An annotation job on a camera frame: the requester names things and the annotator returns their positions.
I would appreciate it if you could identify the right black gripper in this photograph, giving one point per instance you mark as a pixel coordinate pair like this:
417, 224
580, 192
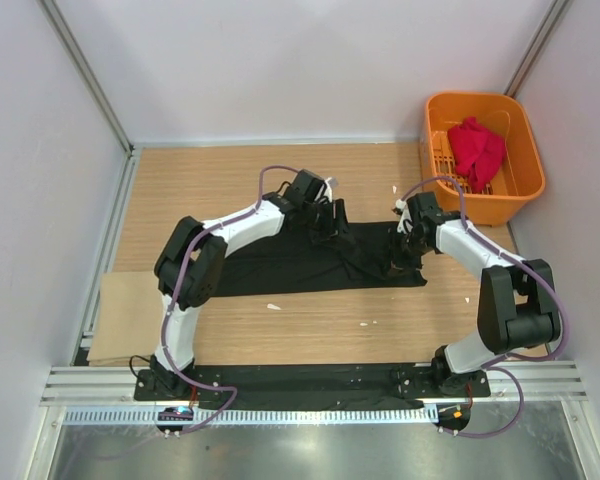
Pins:
399, 262

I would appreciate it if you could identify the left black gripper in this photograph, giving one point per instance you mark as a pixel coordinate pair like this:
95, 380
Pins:
328, 234

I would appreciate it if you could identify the black t shirt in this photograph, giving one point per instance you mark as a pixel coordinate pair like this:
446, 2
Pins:
291, 262

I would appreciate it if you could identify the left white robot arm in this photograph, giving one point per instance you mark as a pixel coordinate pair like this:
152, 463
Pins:
190, 265

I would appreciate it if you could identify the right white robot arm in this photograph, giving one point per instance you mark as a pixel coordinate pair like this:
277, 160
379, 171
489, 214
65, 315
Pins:
517, 305

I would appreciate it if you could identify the red t shirt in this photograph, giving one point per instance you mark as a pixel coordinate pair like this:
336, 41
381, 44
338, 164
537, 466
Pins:
478, 152

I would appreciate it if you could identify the orange plastic basket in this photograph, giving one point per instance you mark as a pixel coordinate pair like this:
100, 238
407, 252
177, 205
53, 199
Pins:
520, 178

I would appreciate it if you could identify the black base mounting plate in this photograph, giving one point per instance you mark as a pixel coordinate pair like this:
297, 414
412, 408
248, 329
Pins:
307, 386

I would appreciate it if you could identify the brown cardboard sheet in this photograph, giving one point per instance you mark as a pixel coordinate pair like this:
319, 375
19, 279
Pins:
129, 319

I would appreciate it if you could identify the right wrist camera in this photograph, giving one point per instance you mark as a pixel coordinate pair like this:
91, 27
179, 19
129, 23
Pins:
423, 207

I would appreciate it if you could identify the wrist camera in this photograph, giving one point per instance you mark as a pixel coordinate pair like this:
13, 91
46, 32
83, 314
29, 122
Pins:
308, 187
423, 207

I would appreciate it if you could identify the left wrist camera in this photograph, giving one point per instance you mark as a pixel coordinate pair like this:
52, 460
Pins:
308, 187

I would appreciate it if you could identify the white slotted cable duct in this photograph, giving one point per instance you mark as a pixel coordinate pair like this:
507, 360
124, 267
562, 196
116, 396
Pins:
179, 415

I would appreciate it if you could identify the right aluminium corner post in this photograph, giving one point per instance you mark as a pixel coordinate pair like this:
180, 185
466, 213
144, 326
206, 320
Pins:
549, 24

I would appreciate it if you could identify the aluminium corner post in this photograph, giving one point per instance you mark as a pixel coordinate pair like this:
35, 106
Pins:
77, 57
549, 24

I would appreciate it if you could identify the aluminium front frame rail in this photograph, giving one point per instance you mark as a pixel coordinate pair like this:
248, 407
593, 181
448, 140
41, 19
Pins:
540, 381

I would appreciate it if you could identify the left aluminium corner post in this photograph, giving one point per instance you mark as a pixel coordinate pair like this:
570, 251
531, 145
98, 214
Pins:
77, 57

